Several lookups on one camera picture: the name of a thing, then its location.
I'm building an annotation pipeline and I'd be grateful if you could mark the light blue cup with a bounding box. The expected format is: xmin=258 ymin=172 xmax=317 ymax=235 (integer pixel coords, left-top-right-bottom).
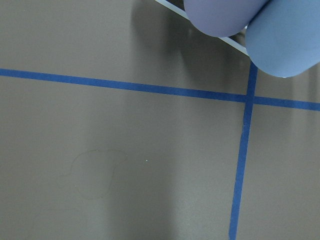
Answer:
xmin=245 ymin=0 xmax=320 ymax=78

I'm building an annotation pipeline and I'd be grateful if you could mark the clear acrylic cup rack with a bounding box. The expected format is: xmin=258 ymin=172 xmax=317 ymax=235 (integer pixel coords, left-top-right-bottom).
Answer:
xmin=155 ymin=0 xmax=248 ymax=56

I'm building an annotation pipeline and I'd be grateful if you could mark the lavender cup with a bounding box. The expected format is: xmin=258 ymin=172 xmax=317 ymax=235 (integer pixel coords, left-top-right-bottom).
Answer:
xmin=183 ymin=0 xmax=267 ymax=38

